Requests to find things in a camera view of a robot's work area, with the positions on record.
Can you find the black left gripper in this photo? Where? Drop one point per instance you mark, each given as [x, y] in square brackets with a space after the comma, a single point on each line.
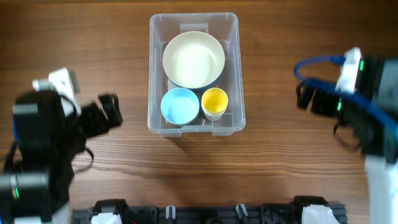
[90, 117]

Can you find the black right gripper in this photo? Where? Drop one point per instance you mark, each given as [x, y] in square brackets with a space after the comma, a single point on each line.
[325, 101]

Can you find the light blue bowl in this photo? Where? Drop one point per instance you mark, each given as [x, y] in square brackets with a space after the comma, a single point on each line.
[180, 106]

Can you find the blue plate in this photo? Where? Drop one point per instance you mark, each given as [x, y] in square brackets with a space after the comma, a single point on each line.
[171, 85]

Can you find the yellow cup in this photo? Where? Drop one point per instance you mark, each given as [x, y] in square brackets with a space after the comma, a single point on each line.
[214, 100]

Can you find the cream plate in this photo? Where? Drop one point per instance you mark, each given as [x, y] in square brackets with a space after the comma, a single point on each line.
[193, 60]

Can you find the cream cup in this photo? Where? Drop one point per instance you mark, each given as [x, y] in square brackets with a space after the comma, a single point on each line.
[213, 116]

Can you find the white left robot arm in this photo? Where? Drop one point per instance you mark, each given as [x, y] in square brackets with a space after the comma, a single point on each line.
[38, 167]

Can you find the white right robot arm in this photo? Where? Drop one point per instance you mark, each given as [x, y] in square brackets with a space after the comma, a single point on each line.
[374, 126]

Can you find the clear plastic storage container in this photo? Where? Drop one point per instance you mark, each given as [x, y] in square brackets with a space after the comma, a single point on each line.
[224, 27]

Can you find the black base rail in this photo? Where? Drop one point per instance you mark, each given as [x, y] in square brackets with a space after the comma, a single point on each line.
[302, 209]

